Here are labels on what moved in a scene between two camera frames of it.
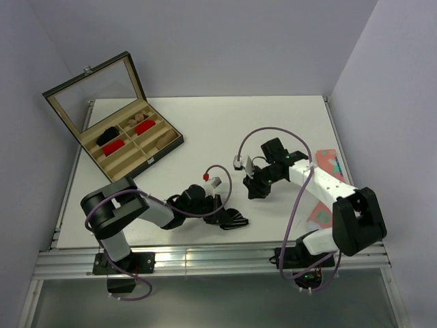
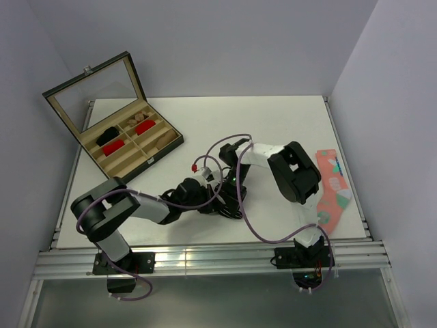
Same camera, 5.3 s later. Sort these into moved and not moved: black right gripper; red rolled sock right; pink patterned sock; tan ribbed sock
Moved: black right gripper
Not moved: red rolled sock right; pink patterned sock; tan ribbed sock
